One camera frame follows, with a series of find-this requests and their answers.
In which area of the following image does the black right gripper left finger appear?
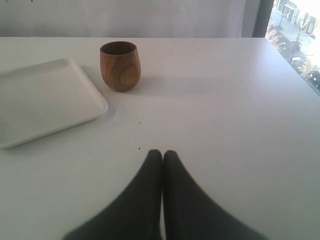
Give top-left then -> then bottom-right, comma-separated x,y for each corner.
64,149 -> 163,240

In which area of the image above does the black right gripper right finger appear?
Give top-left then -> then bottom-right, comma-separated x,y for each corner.
162,150 -> 266,240

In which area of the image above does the brown wooden round cup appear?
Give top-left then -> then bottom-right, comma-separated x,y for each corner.
100,41 -> 141,92

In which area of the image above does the white rectangular plastic tray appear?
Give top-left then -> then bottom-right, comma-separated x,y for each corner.
0,59 -> 108,149

